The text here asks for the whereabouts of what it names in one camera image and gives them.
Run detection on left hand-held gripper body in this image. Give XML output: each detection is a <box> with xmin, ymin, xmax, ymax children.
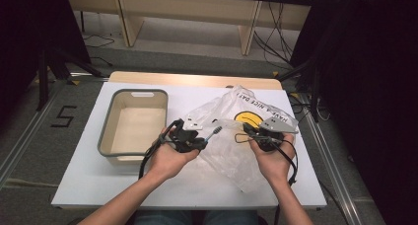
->
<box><xmin>169</xmin><ymin>113</ymin><xmax>205</xmax><ymax>154</ymax></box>

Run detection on black floor cable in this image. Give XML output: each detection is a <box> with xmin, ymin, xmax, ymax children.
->
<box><xmin>82</xmin><ymin>33</ymin><xmax>116</xmax><ymax>68</ymax></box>

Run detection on person's blue jeans legs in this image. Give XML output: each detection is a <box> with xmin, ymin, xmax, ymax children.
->
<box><xmin>132</xmin><ymin>209</ymin><xmax>260</xmax><ymax>225</ymax></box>

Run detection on black metal stand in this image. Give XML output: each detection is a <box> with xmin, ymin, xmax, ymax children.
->
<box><xmin>35</xmin><ymin>46</ymin><xmax>104</xmax><ymax>112</ymax></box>
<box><xmin>276</xmin><ymin>58</ymin><xmax>322</xmax><ymax>123</ymax></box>

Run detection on blue grey toothbrush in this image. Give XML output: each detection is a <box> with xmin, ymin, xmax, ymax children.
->
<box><xmin>204</xmin><ymin>125</ymin><xmax>224</xmax><ymax>143</ymax></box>

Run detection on person's left hand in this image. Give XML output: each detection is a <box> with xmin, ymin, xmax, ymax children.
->
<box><xmin>146</xmin><ymin>127</ymin><xmax>201</xmax><ymax>182</ymax></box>

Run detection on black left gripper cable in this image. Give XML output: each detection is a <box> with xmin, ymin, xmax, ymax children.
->
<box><xmin>138</xmin><ymin>118</ymin><xmax>183</xmax><ymax>181</ymax></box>

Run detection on beige basket with grey rim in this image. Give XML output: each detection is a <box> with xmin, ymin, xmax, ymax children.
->
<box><xmin>97</xmin><ymin>88</ymin><xmax>170</xmax><ymax>167</ymax></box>

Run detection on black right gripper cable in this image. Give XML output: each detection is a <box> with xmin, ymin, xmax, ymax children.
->
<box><xmin>234</xmin><ymin>132</ymin><xmax>299</xmax><ymax>225</ymax></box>

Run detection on black cables under desk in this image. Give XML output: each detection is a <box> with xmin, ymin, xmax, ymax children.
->
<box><xmin>251</xmin><ymin>1</ymin><xmax>298</xmax><ymax>69</ymax></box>

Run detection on white smiley plastic bag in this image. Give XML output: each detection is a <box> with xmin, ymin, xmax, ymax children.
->
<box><xmin>183</xmin><ymin>84</ymin><xmax>300</xmax><ymax>193</ymax></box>

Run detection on aluminium floor rail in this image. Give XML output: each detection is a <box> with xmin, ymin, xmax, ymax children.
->
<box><xmin>304</xmin><ymin>93</ymin><xmax>365</xmax><ymax>225</ymax></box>
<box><xmin>0</xmin><ymin>82</ymin><xmax>64</xmax><ymax>188</ymax></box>

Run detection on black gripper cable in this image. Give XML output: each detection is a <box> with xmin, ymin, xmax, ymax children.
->
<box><xmin>138</xmin><ymin>118</ymin><xmax>183</xmax><ymax>181</ymax></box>
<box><xmin>234</xmin><ymin>132</ymin><xmax>299</xmax><ymax>225</ymax></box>

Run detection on person's right hand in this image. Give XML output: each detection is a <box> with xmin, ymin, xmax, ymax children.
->
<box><xmin>247</xmin><ymin>132</ymin><xmax>297</xmax><ymax>188</ymax></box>

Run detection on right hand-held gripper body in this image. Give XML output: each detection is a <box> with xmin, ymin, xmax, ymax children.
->
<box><xmin>253</xmin><ymin>116</ymin><xmax>300</xmax><ymax>153</ymax></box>

